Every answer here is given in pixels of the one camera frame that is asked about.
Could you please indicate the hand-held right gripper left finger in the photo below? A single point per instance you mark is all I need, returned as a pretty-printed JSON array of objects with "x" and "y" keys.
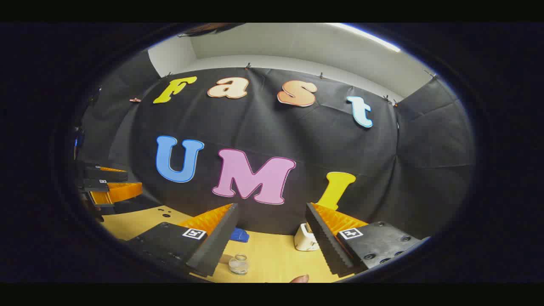
[{"x": 216, "y": 246}]

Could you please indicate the white toaster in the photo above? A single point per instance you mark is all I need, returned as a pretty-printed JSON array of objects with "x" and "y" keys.
[{"x": 304, "y": 240}]

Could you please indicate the clear plastic water bottle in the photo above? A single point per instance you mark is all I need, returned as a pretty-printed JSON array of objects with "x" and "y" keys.
[{"x": 239, "y": 264}]

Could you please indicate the blue towel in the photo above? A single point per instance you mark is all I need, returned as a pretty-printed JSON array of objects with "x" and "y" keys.
[{"x": 240, "y": 234}]

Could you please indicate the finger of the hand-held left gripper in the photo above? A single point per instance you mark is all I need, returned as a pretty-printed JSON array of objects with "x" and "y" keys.
[
  {"x": 97, "y": 185},
  {"x": 106, "y": 175}
]

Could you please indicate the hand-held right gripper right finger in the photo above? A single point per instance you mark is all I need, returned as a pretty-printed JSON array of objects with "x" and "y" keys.
[{"x": 327, "y": 246}]

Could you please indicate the black backdrop cloth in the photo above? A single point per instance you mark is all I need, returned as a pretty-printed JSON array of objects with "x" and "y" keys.
[{"x": 276, "y": 127}]

